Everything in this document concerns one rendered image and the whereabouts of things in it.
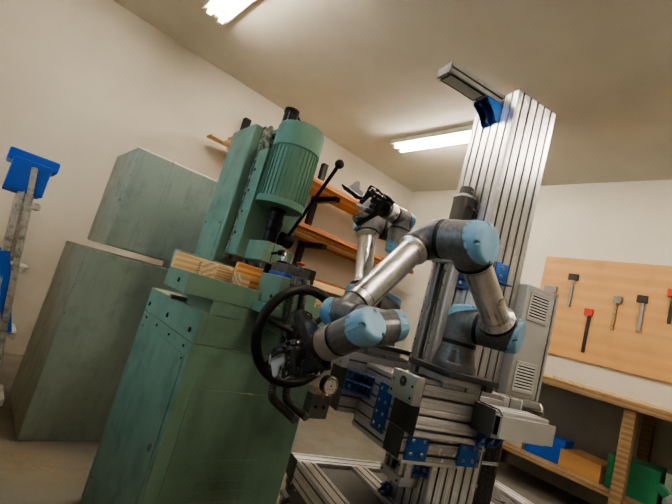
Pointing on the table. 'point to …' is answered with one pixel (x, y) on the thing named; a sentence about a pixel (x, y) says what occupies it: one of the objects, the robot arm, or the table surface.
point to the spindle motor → (291, 167)
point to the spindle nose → (273, 225)
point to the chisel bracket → (261, 250)
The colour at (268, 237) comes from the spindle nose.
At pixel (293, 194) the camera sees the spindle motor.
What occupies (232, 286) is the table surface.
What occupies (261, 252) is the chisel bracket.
